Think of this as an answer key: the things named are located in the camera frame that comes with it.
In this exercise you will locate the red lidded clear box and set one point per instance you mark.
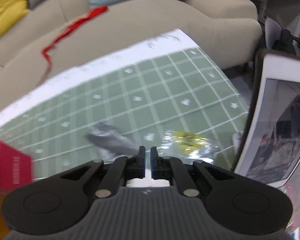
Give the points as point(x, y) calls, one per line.
point(15, 168)

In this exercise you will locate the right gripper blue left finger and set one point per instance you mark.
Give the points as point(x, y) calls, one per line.
point(141, 163)

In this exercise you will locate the beige sofa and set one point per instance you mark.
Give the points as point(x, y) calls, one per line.
point(227, 30)

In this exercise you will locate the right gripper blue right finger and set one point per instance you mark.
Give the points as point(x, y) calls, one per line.
point(155, 163)

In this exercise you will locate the green checked tablecloth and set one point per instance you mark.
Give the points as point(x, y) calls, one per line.
point(167, 83)

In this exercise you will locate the white tablet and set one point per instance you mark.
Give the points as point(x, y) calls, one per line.
point(269, 149)

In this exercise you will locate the red ribbon cloth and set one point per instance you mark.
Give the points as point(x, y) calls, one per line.
point(93, 13)

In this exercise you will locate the yellow item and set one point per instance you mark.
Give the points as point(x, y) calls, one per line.
point(188, 147)

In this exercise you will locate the grey cloth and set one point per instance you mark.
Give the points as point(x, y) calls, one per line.
point(110, 143)

